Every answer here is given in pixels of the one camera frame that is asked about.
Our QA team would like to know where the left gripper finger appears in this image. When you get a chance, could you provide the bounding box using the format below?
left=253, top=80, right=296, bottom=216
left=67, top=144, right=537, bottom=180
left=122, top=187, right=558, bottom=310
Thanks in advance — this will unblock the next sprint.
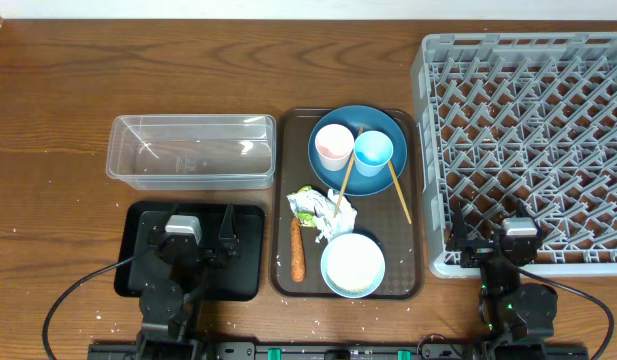
left=153, top=202, right=179, bottom=233
left=219, top=204, right=238, bottom=241

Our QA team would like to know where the orange carrot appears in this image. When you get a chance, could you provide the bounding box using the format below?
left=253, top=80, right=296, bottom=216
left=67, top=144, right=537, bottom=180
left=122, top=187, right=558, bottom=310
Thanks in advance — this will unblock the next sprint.
left=290, top=217, right=306, bottom=282

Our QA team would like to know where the green white wrapper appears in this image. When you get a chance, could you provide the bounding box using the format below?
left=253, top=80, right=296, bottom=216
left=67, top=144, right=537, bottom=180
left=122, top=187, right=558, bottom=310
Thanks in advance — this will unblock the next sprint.
left=287, top=185, right=334, bottom=230

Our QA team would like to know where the white napkin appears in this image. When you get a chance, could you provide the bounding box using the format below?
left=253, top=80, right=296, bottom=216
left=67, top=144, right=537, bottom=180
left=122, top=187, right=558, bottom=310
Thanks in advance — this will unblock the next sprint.
left=313, top=189, right=357, bottom=243

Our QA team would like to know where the white rice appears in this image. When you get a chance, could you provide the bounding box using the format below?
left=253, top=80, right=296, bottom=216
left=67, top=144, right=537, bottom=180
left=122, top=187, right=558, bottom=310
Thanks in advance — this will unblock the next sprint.
left=325, top=234, right=381, bottom=294

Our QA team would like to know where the light blue bowl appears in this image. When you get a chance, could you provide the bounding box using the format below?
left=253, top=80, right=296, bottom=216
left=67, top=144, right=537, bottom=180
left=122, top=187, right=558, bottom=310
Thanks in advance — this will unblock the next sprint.
left=319, top=232, right=387, bottom=300

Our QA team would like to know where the wooden chopstick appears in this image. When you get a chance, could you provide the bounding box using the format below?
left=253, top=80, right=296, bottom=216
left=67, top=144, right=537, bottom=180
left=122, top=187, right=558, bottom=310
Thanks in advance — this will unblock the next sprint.
left=333, top=142, right=355, bottom=218
left=387, top=160, right=412, bottom=224

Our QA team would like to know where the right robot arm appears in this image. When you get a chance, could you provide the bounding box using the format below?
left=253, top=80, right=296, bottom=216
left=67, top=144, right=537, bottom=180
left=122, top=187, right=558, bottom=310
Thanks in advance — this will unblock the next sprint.
left=446, top=205, right=558, bottom=360

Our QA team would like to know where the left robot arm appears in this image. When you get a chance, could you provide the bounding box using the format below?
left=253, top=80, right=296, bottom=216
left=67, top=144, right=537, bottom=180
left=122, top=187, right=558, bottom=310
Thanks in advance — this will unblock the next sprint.
left=135, top=204, right=239, bottom=360

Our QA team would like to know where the grey plastic dishwasher rack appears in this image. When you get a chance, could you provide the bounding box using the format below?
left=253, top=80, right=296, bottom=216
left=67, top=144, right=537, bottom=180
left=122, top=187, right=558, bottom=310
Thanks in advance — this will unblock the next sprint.
left=410, top=32, right=617, bottom=279

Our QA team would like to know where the black plastic tray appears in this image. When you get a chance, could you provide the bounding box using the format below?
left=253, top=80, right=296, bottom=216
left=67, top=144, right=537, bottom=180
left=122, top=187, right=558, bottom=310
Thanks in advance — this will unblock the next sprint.
left=114, top=201, right=265, bottom=301

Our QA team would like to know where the clear plastic bin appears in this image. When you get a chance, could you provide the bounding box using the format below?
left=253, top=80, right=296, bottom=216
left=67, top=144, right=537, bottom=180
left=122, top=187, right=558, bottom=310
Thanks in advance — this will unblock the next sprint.
left=106, top=114, right=276, bottom=191

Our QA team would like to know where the brown serving tray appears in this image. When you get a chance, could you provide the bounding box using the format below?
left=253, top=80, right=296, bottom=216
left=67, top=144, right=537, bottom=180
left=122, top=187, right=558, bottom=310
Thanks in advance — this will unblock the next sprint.
left=270, top=108, right=424, bottom=300

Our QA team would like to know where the light blue cup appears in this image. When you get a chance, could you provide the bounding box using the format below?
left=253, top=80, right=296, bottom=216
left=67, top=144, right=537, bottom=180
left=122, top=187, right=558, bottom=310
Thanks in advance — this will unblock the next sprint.
left=354, top=131, right=394, bottom=177

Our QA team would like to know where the pink cup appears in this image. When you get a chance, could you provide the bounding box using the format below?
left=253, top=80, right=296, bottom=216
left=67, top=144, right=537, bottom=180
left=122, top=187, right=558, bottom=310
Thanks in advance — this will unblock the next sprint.
left=315, top=124, right=355, bottom=171

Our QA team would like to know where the dark blue plate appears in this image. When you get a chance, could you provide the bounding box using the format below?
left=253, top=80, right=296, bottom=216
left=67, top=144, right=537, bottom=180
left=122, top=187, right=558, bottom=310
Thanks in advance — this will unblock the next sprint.
left=308, top=105, right=410, bottom=196

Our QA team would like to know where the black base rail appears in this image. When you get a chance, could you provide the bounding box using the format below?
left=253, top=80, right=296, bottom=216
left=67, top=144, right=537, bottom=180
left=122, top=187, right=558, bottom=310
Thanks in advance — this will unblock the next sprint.
left=87, top=342, right=589, bottom=360

